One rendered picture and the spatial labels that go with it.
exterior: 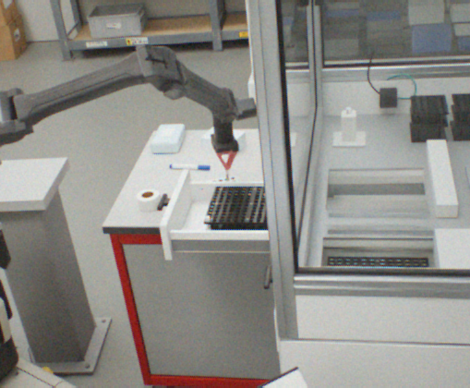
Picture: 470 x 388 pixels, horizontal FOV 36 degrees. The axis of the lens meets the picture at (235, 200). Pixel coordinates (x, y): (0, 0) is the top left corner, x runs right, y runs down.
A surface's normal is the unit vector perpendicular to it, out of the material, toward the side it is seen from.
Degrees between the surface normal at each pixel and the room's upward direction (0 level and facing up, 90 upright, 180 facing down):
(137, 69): 50
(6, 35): 90
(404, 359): 90
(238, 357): 90
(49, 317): 90
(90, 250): 0
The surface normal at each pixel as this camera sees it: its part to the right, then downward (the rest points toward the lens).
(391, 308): -0.15, 0.53
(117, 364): -0.11, -0.85
